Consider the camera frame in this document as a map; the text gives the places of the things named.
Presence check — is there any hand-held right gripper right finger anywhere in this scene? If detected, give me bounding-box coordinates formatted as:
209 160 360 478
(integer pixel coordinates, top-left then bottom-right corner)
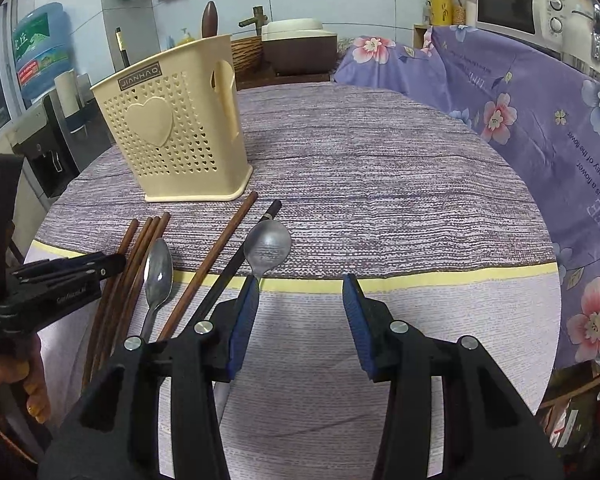
342 273 566 480

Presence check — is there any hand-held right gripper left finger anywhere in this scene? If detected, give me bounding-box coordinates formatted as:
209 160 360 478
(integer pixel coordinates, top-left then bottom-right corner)
37 275 261 480

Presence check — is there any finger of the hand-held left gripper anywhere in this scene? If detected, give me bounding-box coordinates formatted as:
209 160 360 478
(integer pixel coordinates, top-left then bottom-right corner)
10 254 99 282
45 253 127 287

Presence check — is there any brown wooden chopstick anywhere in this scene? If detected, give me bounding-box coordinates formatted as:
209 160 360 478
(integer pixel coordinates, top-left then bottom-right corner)
81 218 140 392
157 191 259 342
114 212 172 343
91 217 154 368
102 216 161 363

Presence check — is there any small metal spoon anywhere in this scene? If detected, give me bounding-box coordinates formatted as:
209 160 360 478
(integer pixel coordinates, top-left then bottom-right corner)
139 237 175 343

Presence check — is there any black chopstick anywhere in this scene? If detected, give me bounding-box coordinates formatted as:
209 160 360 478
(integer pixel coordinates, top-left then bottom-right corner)
115 27 131 70
179 200 282 335

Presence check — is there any large metal spoon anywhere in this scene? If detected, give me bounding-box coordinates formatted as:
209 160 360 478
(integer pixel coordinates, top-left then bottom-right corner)
214 220 292 426

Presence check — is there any beige perforated utensil holder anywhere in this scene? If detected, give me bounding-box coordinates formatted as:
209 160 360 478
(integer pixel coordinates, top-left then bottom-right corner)
90 33 254 203

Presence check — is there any person's left hand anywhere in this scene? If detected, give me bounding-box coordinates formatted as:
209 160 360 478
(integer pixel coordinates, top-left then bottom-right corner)
0 336 52 424

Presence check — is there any water dispenser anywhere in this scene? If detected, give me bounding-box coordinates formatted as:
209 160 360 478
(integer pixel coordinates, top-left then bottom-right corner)
10 90 81 201

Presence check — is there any white paper cup stack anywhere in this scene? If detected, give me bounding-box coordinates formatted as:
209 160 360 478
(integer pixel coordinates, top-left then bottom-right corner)
54 69 81 118

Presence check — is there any blue water bottle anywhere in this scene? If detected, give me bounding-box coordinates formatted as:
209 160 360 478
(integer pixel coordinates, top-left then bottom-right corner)
11 2 73 106

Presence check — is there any dark wooden counter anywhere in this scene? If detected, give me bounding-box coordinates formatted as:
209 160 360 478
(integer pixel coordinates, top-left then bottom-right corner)
235 72 331 92

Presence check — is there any woven basket basin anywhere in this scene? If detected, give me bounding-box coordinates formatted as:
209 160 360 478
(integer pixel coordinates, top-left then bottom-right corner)
230 35 266 83

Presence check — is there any purple floral cloth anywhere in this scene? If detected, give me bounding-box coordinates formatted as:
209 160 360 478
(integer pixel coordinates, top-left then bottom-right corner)
332 25 600 376

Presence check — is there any dark wooden pointed utensil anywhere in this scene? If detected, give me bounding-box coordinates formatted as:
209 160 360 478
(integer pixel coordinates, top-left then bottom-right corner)
201 1 219 40

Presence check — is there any beige lidded brown box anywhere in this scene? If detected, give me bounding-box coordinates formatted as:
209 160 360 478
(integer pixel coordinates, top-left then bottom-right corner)
261 18 338 78

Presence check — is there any bamboo faucet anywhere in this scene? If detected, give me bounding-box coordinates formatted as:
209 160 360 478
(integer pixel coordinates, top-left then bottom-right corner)
237 6 270 38

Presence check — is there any small wooden box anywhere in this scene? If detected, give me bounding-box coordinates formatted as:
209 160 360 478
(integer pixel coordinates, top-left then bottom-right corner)
412 22 433 58

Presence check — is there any white microwave oven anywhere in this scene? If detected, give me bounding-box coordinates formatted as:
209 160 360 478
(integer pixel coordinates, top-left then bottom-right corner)
475 0 596 56

